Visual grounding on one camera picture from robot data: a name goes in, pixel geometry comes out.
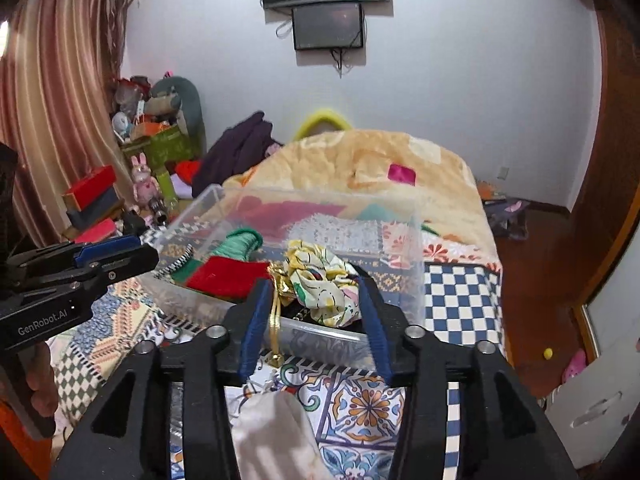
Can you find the white cloth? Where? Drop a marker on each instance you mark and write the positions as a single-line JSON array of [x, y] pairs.
[[273, 439]]

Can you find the pink toy on floor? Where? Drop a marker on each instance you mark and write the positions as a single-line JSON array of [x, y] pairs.
[[577, 364]]

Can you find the dark purple jacket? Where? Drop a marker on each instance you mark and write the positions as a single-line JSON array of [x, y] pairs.
[[238, 149]]

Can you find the red cloth on floor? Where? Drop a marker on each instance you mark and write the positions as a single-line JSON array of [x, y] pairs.
[[187, 169]]

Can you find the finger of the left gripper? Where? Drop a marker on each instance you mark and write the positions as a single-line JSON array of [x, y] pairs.
[[115, 264], [65, 256]]

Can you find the red fabric pouch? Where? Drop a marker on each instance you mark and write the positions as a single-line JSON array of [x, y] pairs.
[[228, 279]]

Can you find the floral silk scrunchie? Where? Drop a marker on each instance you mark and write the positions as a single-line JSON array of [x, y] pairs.
[[323, 283]]

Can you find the purple bag on floor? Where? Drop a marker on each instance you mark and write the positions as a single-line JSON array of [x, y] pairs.
[[507, 218]]

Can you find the green cardboard box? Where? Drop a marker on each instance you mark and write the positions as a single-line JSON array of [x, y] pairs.
[[169, 145]]

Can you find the small black wall monitor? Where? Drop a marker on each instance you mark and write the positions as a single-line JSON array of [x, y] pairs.
[[327, 26]]

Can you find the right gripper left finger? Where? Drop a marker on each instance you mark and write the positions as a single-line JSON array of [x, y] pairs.
[[124, 434]]

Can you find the white sliding wardrobe door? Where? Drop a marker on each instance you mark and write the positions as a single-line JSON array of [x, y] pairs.
[[613, 308]]

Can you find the wall power outlet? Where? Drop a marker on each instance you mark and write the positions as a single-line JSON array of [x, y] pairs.
[[503, 173]]

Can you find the green bottle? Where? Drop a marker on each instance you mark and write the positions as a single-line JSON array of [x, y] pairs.
[[170, 198]]

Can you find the striped brown curtain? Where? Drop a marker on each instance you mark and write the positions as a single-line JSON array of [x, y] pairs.
[[58, 77]]

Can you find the white plastic stool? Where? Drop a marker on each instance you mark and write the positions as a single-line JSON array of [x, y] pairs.
[[591, 411]]

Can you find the red book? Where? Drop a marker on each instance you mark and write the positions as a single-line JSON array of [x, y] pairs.
[[98, 233]]

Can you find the brown wooden door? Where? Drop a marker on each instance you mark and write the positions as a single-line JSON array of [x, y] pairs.
[[607, 209]]

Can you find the pink bunny toy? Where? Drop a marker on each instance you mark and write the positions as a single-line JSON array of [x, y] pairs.
[[146, 187]]

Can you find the patterned bed cover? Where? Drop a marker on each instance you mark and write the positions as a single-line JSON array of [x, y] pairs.
[[354, 416]]

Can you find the person's left hand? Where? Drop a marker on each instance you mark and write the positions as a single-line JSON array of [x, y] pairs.
[[40, 378]]

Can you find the clear plastic storage box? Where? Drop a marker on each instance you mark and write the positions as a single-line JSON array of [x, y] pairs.
[[376, 234]]

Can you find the red box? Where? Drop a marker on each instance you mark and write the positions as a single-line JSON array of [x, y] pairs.
[[86, 190]]

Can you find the green knitted glove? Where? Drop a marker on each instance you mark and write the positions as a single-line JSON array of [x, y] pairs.
[[238, 245]]

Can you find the beige floral quilt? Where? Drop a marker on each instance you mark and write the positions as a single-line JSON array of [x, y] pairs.
[[439, 182]]

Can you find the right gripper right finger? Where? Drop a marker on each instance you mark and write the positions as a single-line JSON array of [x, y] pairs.
[[504, 432]]

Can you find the grey green neck pillow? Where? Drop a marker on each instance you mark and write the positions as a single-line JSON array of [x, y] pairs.
[[176, 98]]

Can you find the yellow fuzzy ring cushion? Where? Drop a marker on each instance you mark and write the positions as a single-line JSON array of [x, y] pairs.
[[321, 117]]

